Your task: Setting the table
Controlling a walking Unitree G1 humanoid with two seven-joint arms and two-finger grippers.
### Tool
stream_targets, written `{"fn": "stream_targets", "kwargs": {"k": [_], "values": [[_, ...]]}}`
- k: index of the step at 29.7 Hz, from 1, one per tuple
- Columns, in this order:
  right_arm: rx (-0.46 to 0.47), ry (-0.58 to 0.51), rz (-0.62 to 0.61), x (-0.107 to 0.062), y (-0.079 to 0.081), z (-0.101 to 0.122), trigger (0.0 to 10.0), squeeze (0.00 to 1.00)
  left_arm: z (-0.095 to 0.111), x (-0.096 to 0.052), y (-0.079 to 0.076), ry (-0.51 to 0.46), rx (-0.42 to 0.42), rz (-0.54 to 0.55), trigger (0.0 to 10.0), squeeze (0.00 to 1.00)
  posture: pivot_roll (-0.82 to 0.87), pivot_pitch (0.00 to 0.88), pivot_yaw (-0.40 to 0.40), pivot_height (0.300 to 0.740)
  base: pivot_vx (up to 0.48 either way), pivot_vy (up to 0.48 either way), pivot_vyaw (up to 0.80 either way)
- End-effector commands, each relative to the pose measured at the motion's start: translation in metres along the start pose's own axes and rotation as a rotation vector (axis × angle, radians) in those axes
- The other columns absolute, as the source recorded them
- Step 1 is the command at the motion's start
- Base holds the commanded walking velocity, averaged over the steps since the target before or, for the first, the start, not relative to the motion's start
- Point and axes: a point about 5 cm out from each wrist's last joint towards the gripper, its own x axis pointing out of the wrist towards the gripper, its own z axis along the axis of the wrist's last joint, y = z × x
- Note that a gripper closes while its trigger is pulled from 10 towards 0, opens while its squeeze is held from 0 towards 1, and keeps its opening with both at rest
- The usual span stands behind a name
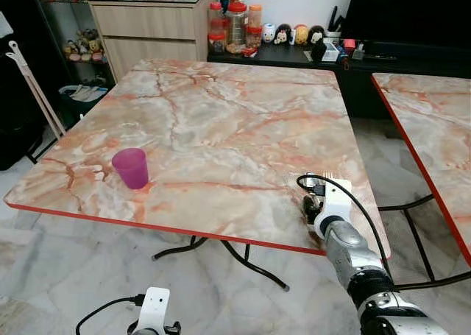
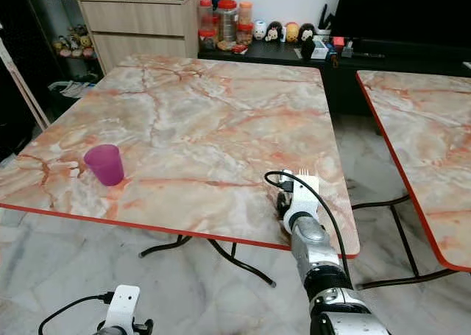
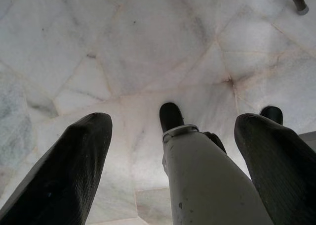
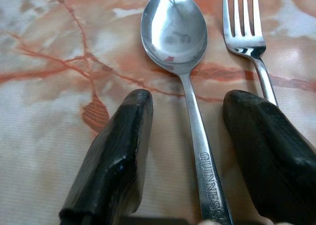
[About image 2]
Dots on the white plastic fork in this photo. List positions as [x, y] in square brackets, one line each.
[309, 174]

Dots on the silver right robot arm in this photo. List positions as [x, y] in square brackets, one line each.
[313, 245]

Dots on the black small speaker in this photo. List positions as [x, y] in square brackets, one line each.
[307, 49]

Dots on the white small box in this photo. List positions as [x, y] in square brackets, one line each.
[320, 50]

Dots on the red flat tin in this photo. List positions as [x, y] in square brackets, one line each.
[240, 48]

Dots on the purple plastic cup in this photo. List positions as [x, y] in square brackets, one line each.
[105, 166]

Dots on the red small box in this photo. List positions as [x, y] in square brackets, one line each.
[338, 42]

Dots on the yellow round plush toy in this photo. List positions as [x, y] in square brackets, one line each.
[292, 32]

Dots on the black white plush toy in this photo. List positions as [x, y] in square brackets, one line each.
[274, 32]

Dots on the dark haired plush toy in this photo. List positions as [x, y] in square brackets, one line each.
[307, 32]

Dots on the small red lid jar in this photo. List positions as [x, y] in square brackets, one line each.
[244, 35]
[207, 40]

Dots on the white round plush toy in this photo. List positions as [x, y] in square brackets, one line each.
[260, 31]

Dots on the large red lid snack jar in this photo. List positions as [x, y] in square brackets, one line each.
[227, 24]

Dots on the black curved gadget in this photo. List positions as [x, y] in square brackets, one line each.
[325, 18]

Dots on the orange lid snack jar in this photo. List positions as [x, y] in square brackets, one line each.
[246, 13]

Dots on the white folding rack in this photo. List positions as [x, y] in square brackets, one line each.
[23, 85]

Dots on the black flat screen television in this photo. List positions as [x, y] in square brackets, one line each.
[397, 11]

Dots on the light wooden drawer cabinet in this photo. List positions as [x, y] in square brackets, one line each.
[140, 22]

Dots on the white blue plastic bag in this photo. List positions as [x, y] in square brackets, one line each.
[71, 90]

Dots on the brown plush figurine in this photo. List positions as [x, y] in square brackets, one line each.
[62, 46]
[85, 39]

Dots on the black display shelf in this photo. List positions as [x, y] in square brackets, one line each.
[44, 26]

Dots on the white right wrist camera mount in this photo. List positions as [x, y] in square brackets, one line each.
[305, 195]

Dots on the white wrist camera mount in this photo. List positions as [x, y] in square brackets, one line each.
[305, 195]
[123, 309]

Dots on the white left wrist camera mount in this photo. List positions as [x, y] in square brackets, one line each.
[123, 309]

